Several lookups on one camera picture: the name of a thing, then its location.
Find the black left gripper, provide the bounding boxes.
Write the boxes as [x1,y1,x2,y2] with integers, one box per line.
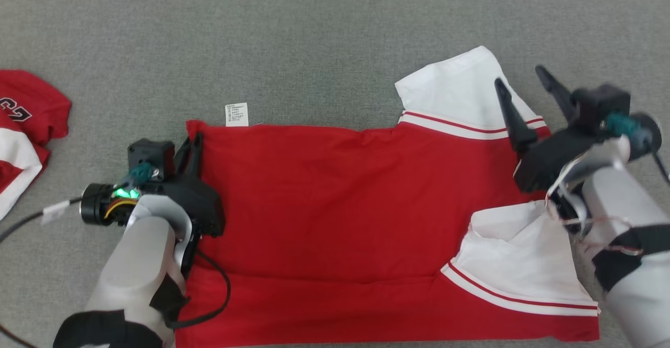
[141,132,226,236]

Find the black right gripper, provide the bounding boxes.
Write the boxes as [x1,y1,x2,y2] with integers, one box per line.
[495,65,610,194]

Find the red shirt white sleeves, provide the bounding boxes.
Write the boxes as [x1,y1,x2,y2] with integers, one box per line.
[175,46,601,348]

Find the red shorts white stripe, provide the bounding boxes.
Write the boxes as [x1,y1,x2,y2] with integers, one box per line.
[0,70,72,220]

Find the black cable with teal plug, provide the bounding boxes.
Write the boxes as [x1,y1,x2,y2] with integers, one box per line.
[602,111,670,184]
[0,162,158,244]

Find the thin black cable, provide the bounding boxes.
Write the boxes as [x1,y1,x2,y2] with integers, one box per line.
[157,249,232,331]

